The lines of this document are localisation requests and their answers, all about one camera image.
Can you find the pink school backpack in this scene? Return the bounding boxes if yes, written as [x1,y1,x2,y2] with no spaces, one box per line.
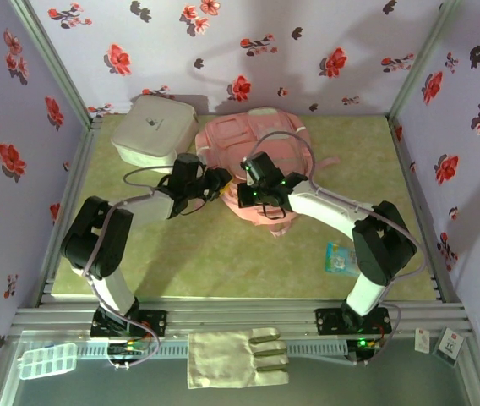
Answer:
[194,106,341,239]

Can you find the light blue tissue pack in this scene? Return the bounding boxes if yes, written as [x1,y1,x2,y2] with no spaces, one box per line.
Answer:
[323,241,359,276]

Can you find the white square box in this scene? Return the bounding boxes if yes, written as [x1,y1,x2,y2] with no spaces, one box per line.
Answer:
[110,96,199,168]

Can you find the white work glove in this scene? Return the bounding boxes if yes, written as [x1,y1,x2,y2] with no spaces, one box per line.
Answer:
[187,327,290,390]

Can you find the small white tag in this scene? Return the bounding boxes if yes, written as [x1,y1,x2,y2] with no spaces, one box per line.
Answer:
[413,328,431,353]

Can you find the clear plastic compartment box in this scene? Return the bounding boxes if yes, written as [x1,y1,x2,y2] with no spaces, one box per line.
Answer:
[19,342,79,381]

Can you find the white tags with label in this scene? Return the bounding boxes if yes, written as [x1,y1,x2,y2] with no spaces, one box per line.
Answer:
[432,327,465,368]

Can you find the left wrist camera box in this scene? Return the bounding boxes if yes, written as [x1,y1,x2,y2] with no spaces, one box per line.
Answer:
[171,152,202,187]

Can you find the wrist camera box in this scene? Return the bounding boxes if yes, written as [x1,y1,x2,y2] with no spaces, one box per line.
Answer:
[240,151,286,187]
[171,152,202,187]

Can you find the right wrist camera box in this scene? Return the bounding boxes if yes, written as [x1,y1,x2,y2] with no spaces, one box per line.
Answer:
[240,151,286,187]

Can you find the grey right arm cable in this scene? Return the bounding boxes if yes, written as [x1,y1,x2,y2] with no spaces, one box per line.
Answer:
[248,131,429,367]

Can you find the aluminium table rail long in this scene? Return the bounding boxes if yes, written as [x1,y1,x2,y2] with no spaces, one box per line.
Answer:
[9,298,473,339]

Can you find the aluminium side rail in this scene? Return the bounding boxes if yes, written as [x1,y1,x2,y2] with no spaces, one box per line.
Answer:
[32,118,101,308]
[387,118,463,304]

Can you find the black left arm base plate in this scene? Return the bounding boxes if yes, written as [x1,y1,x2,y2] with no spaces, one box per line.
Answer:
[90,307,168,338]

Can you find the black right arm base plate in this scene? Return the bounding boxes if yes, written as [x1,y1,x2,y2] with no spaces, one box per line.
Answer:
[314,307,393,337]

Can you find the grey slotted cable duct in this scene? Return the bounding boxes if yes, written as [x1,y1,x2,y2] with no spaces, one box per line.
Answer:
[74,337,349,360]

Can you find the left controller board with wires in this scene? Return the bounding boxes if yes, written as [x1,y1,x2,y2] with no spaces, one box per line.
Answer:
[106,340,148,359]

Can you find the controller board with wires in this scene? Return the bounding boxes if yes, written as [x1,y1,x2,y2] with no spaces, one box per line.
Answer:
[354,337,384,354]
[106,340,148,359]

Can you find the right controller board with wires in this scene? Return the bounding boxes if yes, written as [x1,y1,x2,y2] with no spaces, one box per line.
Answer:
[354,337,384,354]

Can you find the aluminium frame post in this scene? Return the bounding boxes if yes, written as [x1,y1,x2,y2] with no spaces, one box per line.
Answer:
[7,0,101,128]
[385,0,463,122]

